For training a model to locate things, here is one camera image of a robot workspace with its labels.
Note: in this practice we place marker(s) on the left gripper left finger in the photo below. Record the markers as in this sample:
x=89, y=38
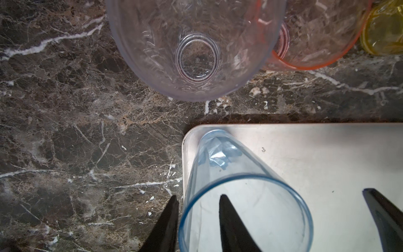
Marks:
x=164, y=234

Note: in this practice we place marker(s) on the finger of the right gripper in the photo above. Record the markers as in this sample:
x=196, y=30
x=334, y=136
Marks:
x=388, y=219

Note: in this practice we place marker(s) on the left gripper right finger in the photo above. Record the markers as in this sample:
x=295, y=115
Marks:
x=234, y=235

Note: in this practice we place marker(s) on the blue tall plastic glass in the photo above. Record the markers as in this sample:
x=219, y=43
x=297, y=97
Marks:
x=275, y=215

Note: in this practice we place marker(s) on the beige plastic tray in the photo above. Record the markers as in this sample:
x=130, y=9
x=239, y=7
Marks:
x=329, y=165

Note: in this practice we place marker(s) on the short yellow glass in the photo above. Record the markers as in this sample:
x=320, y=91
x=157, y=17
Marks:
x=383, y=31

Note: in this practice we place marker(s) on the clear faceted glass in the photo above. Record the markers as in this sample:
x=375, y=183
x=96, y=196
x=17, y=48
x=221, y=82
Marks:
x=195, y=50

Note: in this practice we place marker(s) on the pink short glass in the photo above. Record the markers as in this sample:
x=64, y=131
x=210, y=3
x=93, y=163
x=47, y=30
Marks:
x=315, y=34

